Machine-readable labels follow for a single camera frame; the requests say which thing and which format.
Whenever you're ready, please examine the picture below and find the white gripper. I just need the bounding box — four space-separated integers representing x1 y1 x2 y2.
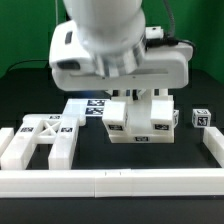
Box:
49 20 194 92

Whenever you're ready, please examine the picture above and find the white chair seat plate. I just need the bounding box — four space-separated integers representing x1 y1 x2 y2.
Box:
106 92 174 143

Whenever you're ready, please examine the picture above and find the white chair back frame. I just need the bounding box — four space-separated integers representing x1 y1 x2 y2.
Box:
0 114 86 170

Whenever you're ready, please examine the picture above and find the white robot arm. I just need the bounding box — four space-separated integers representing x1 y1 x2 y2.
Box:
49 0 193 91

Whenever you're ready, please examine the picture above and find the white tagged chair nut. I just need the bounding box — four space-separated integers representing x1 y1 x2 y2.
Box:
173 110 179 128

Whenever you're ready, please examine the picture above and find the white marker base sheet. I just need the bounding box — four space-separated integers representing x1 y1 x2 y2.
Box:
63 99 107 117

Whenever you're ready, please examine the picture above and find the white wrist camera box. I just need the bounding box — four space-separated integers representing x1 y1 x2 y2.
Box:
49 20 95 75

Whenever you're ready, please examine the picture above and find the white U-shaped fence frame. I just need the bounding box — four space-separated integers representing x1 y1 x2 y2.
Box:
0 126 224 199

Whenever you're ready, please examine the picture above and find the black cable bundle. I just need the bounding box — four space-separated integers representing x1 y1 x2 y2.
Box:
6 59 51 73

